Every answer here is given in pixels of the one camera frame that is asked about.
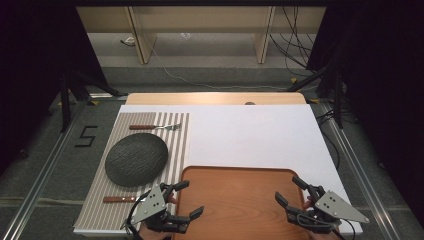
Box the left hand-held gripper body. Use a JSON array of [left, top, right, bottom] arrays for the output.
[[129, 182, 192, 234]]

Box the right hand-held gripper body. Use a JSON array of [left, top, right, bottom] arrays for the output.
[[287, 185, 371, 235]]

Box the person's left hand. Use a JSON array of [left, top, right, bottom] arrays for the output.
[[137, 223, 175, 240]]

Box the person's right hand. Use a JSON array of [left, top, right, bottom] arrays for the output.
[[309, 229, 345, 240]]

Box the brown wooden tray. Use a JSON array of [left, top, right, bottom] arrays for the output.
[[172, 165, 313, 240]]

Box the dark textured round plate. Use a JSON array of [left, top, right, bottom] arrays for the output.
[[104, 132, 170, 188]]

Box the striped placemat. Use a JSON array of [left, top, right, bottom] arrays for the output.
[[73, 112, 191, 233]]

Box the white table cover board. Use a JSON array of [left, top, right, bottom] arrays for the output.
[[73, 104, 364, 238]]

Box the black metal stand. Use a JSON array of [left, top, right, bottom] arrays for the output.
[[58, 68, 128, 134], [286, 64, 345, 130]]

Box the light wooden table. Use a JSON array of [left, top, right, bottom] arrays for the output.
[[125, 91, 307, 106]]

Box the dark curtain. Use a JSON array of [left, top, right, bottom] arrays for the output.
[[0, 0, 108, 174], [305, 0, 424, 221]]

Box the white plug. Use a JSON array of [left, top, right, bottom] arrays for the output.
[[119, 36, 137, 48]]

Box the beige wooden shelf unit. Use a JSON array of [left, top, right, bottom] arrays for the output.
[[76, 5, 327, 65]]

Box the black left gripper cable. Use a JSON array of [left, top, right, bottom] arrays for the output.
[[120, 189, 152, 240]]

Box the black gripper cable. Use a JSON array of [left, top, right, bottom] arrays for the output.
[[338, 218, 357, 240], [120, 189, 152, 240]]

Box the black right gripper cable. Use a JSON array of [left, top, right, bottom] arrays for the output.
[[338, 218, 357, 240]]

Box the knife with wooden handle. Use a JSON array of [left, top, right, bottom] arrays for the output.
[[102, 195, 148, 204]]

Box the metal floor rail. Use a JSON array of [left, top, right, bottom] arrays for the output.
[[0, 101, 88, 240], [318, 99, 399, 240]]

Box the black floor cable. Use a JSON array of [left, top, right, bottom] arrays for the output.
[[315, 109, 342, 170]]

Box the fork with wooden handle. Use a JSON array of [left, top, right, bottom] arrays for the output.
[[128, 123, 182, 132]]

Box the bundle of black cables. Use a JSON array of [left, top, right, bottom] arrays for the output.
[[269, 5, 322, 75]]

